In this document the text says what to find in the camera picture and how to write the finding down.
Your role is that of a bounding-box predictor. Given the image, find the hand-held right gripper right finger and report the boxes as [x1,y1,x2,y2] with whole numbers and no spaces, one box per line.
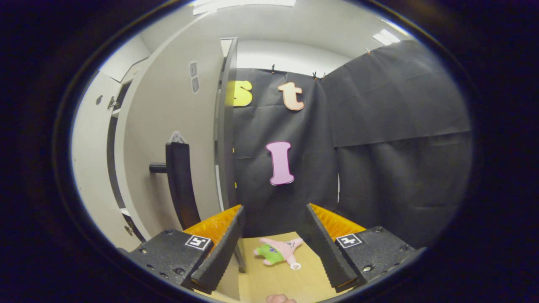
[305,203,426,294]

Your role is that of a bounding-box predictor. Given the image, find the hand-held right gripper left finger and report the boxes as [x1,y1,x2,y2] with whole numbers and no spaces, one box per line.
[118,205,246,295]

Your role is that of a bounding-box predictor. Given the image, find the white grey shoe cabinet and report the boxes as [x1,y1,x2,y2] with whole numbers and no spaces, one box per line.
[105,57,247,274]

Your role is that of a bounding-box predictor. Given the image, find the white cabinet door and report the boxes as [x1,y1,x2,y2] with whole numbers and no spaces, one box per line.
[114,36,243,301]
[71,71,144,253]

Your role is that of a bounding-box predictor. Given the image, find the green pink plush toy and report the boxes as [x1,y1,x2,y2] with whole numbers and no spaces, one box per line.
[253,238,304,270]

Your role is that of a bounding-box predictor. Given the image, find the ceiling light panel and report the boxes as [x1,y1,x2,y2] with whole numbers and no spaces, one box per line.
[192,0,296,16]
[373,29,400,46]

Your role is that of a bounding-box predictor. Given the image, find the black door handle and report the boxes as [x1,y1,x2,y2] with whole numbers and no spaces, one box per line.
[149,142,203,231]

